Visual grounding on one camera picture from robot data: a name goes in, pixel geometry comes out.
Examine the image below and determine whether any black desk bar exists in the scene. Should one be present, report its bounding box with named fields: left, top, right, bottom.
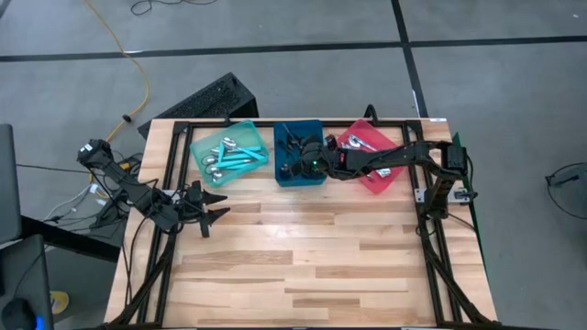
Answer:
left=20, top=214, right=121, bottom=263

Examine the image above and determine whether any translucent pink plastic bin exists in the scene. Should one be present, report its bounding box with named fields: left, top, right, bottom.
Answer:
left=336, top=118, right=408, bottom=195

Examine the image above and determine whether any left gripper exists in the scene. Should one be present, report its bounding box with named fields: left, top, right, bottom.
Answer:
left=183, top=180, right=232, bottom=239

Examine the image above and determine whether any translucent teal plastic bin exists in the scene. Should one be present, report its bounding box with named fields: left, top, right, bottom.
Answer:
left=189, top=119, right=271, bottom=189

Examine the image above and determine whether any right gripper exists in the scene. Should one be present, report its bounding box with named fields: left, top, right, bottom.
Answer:
left=287, top=135, right=340, bottom=180

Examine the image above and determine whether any dark gray panel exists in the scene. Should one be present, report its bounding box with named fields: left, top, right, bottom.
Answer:
left=0, top=123, right=23, bottom=245
left=0, top=234, right=55, bottom=330

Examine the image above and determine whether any yellow disc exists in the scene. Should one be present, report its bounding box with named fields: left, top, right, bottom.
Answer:
left=49, top=291, right=70, bottom=316

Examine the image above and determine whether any black computer mouse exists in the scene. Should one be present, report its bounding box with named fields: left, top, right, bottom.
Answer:
left=0, top=296, right=46, bottom=330

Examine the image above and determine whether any thin black floor cable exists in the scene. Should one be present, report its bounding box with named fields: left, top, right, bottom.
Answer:
left=129, top=0, right=219, bottom=17

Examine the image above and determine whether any blue plastic bin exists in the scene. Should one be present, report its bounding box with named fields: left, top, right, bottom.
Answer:
left=272, top=119, right=327, bottom=188

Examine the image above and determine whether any yellow extension cable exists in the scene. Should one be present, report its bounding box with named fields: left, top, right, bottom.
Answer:
left=83, top=0, right=151, bottom=148

